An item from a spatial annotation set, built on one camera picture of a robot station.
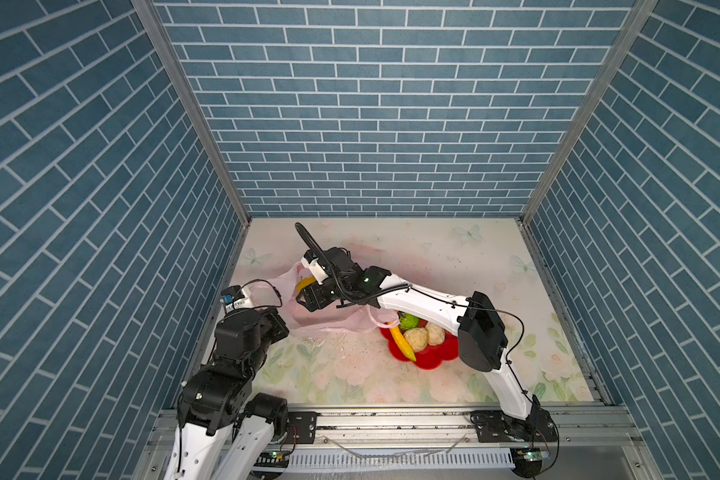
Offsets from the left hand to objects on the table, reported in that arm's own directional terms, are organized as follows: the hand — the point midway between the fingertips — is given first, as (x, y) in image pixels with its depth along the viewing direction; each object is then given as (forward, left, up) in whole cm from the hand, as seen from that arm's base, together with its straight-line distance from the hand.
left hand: (281, 305), depth 69 cm
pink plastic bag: (+5, +1, -3) cm, 6 cm away
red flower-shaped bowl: (-6, -38, -20) cm, 43 cm away
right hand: (+8, -2, -8) cm, 12 cm away
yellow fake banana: (-2, -30, -18) cm, 35 cm away
